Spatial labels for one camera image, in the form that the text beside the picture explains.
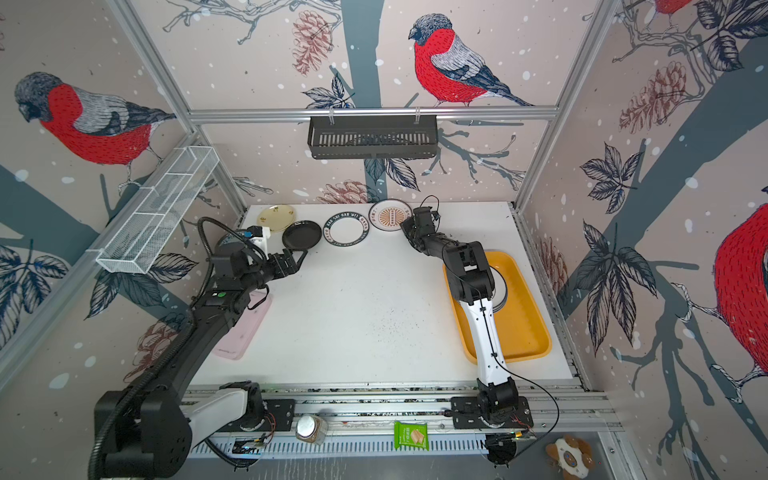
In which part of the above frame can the green lettered rim plate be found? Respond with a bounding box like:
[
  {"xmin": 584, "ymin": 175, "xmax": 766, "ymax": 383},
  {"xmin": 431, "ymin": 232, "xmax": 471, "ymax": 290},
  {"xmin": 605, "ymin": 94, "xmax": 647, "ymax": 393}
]
[{"xmin": 323, "ymin": 211, "xmax": 370, "ymax": 248}]

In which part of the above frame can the pink rectangular tray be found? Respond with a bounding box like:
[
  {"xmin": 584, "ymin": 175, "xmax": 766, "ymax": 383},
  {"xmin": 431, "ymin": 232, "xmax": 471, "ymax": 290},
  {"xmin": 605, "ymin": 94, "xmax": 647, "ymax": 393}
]
[{"xmin": 213, "ymin": 291, "xmax": 273, "ymax": 360}]

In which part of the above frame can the orange sunburst plate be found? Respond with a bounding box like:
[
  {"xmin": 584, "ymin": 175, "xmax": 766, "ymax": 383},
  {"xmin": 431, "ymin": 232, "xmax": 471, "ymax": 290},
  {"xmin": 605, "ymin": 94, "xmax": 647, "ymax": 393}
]
[{"xmin": 368, "ymin": 199, "xmax": 413, "ymax": 232}]

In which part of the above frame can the brown white flower toy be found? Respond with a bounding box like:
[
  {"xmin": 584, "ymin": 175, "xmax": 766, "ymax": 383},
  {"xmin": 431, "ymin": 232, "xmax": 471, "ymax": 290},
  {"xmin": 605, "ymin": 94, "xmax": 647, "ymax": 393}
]
[{"xmin": 545, "ymin": 434, "xmax": 595, "ymax": 480}]

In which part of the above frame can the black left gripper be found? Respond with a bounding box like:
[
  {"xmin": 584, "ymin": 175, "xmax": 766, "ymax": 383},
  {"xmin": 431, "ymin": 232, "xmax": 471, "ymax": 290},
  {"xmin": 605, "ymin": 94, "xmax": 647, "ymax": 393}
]
[{"xmin": 240, "ymin": 246, "xmax": 307, "ymax": 294}]

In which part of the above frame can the white flower motif plate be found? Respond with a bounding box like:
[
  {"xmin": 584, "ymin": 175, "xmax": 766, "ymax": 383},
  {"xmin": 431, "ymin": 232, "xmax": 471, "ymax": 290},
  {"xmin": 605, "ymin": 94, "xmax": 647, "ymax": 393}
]
[{"xmin": 491, "ymin": 267, "xmax": 508, "ymax": 313}]

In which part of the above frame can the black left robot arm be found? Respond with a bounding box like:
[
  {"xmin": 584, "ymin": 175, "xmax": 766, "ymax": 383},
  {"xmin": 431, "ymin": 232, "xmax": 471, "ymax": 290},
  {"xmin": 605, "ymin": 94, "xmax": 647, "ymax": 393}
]
[{"xmin": 88, "ymin": 244, "xmax": 304, "ymax": 479}]

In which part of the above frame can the green snack packet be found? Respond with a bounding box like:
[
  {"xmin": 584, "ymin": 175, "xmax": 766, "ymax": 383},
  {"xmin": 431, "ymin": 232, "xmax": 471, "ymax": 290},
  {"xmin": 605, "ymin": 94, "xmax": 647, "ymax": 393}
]
[{"xmin": 393, "ymin": 421, "xmax": 429, "ymax": 450}]

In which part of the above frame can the small glass jar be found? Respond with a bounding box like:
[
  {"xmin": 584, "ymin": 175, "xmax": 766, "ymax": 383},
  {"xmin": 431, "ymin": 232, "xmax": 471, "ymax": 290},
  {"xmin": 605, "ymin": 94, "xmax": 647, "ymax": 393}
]
[{"xmin": 295, "ymin": 414, "xmax": 328, "ymax": 445}]

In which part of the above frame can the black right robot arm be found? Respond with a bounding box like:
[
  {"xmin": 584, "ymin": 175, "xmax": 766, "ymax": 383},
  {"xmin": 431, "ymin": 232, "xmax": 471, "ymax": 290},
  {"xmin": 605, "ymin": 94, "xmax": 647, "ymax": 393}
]
[{"xmin": 401, "ymin": 207, "xmax": 519, "ymax": 426}]

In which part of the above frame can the yellow small plate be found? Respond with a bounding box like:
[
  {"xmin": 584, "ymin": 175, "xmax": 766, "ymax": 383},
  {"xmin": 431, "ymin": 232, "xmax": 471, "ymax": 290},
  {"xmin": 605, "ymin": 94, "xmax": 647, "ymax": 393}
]
[{"xmin": 256, "ymin": 205, "xmax": 296, "ymax": 232}]

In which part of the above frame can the black small plate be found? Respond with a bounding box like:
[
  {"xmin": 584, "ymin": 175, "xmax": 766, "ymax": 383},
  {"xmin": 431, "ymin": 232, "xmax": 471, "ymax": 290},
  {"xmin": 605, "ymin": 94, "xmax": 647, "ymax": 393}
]
[{"xmin": 282, "ymin": 220, "xmax": 323, "ymax": 251}]

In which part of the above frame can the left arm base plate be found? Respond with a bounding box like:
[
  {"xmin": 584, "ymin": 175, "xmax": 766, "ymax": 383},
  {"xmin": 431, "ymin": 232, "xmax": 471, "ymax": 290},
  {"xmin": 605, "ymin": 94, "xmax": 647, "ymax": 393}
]
[{"xmin": 217, "ymin": 399, "xmax": 296, "ymax": 433}]

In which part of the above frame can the white wire mesh shelf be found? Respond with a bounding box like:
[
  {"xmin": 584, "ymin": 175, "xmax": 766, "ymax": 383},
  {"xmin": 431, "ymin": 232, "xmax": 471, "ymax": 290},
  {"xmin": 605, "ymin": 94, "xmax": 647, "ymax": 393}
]
[{"xmin": 96, "ymin": 146, "xmax": 219, "ymax": 274}]

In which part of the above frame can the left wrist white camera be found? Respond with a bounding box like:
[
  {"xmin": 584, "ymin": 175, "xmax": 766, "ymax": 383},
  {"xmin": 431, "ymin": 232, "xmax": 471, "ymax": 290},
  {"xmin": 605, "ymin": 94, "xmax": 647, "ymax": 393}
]
[{"xmin": 244, "ymin": 225, "xmax": 271, "ymax": 255}]

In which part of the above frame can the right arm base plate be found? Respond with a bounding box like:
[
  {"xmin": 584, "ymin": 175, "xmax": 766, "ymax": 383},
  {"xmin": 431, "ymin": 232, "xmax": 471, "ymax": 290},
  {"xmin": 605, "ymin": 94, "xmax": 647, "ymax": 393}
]
[{"xmin": 445, "ymin": 397, "xmax": 534, "ymax": 430}]

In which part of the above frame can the yellow plastic bin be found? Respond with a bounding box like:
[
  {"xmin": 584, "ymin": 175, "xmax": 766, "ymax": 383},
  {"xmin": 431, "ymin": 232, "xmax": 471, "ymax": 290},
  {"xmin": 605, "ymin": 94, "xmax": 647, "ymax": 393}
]
[{"xmin": 443, "ymin": 250, "xmax": 553, "ymax": 367}]

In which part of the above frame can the black hanging wire basket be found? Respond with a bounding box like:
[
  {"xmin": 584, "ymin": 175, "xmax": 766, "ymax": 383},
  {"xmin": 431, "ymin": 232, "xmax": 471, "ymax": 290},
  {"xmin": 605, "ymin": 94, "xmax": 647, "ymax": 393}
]
[{"xmin": 307, "ymin": 115, "xmax": 439, "ymax": 160}]

